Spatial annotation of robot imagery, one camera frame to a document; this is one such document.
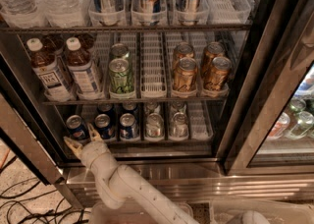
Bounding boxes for green can behind glass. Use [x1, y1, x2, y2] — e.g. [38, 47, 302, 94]
[286, 111, 314, 140]

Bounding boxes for back green can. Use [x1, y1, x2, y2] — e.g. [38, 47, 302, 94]
[109, 43, 131, 62]

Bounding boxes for front silver can right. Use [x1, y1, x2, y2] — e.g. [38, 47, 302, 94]
[170, 112, 188, 138]

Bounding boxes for gold can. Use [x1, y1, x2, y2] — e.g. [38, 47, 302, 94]
[173, 57, 198, 92]
[172, 41, 195, 68]
[203, 57, 232, 91]
[200, 41, 225, 78]

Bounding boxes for front left gold can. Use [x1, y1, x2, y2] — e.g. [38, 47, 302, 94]
[173, 57, 198, 92]

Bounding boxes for left clear plastic bin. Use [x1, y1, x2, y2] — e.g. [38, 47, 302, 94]
[88, 200, 195, 224]

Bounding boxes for pepsi can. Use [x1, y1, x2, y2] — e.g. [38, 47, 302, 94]
[66, 115, 89, 140]
[94, 114, 115, 140]
[97, 103, 116, 124]
[120, 113, 138, 140]
[122, 102, 138, 118]

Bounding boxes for back left gold can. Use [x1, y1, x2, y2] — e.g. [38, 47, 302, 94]
[172, 41, 195, 68]

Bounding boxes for back silver can left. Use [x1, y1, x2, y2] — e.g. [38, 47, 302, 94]
[144, 102, 161, 115]

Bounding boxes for right clear plastic bin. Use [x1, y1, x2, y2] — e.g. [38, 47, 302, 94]
[210, 198, 314, 224]

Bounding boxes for right front tea bottle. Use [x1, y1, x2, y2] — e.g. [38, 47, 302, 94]
[66, 37, 102, 94]

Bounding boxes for red can behind glass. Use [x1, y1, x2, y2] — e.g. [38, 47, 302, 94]
[267, 112, 290, 139]

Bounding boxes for front silver can left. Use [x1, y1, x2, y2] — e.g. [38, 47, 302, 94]
[145, 113, 164, 139]

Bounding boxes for tea bottle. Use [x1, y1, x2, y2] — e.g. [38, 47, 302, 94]
[26, 38, 72, 102]
[66, 37, 102, 94]

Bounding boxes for front green can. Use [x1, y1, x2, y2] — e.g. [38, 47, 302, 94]
[109, 58, 134, 94]

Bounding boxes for front right gold can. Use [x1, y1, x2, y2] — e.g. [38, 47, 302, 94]
[203, 57, 232, 91]

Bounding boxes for open fridge glass door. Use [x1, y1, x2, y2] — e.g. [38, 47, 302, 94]
[0, 55, 84, 209]

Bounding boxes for left water bottle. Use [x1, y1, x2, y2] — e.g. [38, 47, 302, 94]
[0, 0, 46, 28]

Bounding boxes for black floor cables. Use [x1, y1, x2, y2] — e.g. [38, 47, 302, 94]
[0, 155, 90, 224]

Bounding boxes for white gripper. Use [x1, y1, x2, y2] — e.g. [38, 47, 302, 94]
[64, 123, 118, 178]

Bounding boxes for silver can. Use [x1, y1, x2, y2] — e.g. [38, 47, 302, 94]
[170, 112, 188, 138]
[145, 113, 164, 139]
[144, 102, 161, 115]
[170, 101, 186, 114]

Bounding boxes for clear plastic bin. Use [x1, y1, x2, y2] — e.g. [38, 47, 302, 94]
[210, 198, 314, 224]
[88, 200, 195, 224]

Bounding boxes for left front tea bottle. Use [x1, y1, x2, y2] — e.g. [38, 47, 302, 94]
[26, 38, 72, 102]

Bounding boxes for back silver can right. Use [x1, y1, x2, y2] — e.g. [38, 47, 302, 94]
[170, 101, 186, 114]

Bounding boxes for back right gold can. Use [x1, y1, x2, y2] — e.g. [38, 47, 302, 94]
[200, 41, 225, 78]

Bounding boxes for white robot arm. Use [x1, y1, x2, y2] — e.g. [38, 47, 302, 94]
[64, 124, 200, 224]

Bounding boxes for empty white shelf tray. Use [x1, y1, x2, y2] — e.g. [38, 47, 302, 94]
[140, 33, 167, 98]

